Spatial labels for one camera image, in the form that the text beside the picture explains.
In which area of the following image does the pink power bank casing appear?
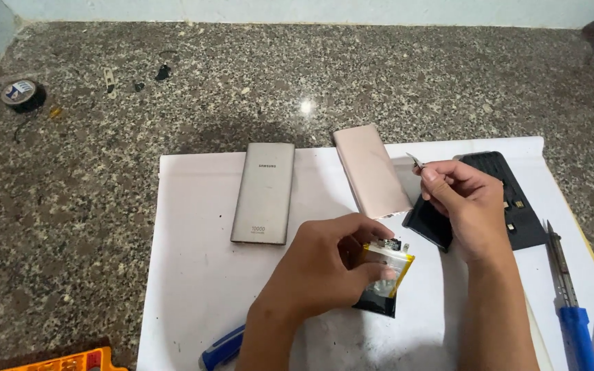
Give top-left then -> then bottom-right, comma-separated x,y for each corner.
332,124 -> 414,221

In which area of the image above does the black electrical tape roll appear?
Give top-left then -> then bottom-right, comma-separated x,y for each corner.
0,79 -> 47,114

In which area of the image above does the orange screwdriver bit case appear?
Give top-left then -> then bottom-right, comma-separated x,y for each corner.
0,347 -> 129,371

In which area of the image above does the thin black wire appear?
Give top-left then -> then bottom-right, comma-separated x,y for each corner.
13,114 -> 36,144

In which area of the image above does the blue handled tool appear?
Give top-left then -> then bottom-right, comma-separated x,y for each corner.
198,324 -> 246,371

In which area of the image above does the pale metal bracket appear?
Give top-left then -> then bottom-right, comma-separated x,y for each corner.
103,67 -> 118,100

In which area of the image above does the black plastic inner tray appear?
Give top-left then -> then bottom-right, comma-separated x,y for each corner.
453,151 -> 550,252

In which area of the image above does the grey power bank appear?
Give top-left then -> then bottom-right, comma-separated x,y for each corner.
230,142 -> 296,246

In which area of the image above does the white paper sheet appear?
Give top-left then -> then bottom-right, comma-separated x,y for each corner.
136,136 -> 594,371

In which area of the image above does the black glossy cover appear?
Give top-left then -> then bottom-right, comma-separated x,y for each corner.
401,193 -> 455,254

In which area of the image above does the battery pack with yellow tape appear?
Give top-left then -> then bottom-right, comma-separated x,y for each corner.
351,238 -> 416,318

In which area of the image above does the person's left hand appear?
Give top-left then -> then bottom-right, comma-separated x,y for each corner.
248,213 -> 397,331

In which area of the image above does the person's right hand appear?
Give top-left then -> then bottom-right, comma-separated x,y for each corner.
420,160 -> 510,265

